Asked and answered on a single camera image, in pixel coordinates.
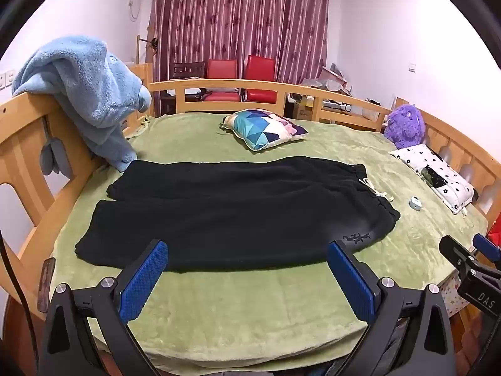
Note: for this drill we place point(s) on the black fleece pants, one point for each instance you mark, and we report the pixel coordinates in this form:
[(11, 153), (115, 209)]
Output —
[(235, 211)]

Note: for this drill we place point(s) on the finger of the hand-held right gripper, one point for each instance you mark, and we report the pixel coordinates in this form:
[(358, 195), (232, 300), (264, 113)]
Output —
[(487, 246), (456, 248)]

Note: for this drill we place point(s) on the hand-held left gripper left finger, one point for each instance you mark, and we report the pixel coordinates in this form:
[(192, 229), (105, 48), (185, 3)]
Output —
[(143, 278)]

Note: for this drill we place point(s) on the grey-blue hanging cloth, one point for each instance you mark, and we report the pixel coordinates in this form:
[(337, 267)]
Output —
[(54, 156)]

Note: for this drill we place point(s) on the maroon striped curtain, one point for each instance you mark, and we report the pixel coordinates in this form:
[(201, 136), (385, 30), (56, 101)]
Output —
[(235, 15)]

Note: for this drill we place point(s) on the wooden bed frame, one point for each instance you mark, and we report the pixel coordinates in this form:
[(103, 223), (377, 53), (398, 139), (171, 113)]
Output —
[(23, 125)]

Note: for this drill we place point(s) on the small white round object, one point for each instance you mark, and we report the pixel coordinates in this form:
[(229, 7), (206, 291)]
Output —
[(415, 203)]

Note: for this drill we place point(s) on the purple plush toy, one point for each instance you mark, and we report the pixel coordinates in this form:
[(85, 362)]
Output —
[(405, 125)]

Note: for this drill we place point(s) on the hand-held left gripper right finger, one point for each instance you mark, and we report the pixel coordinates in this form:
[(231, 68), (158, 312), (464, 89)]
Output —
[(352, 282)]

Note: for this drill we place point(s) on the geometric patterned pillow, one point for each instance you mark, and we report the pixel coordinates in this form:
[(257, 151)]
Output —
[(262, 127)]

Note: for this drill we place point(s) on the dark wooden chair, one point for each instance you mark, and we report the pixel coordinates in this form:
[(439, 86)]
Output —
[(188, 70)]

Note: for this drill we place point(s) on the green plush blanket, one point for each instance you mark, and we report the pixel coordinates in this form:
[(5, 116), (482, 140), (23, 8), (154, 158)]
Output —
[(254, 313)]

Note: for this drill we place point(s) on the light blue fleece blanket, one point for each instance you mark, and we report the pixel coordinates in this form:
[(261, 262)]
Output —
[(86, 86)]

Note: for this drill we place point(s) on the white flower-print pillow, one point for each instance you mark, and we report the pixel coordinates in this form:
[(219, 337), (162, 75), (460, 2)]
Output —
[(450, 192)]

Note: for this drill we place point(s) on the wooden coat stand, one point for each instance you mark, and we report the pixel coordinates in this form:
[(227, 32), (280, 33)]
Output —
[(152, 45)]

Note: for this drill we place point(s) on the cardboard box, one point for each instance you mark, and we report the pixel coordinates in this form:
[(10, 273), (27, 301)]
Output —
[(302, 110)]

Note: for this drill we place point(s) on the dark phone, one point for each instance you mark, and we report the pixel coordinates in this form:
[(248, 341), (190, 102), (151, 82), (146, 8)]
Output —
[(433, 177)]

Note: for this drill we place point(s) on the red chair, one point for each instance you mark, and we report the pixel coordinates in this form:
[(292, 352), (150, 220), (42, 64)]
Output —
[(260, 68), (221, 69)]

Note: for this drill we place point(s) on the white wall socket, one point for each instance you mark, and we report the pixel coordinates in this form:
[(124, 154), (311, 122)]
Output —
[(7, 79)]

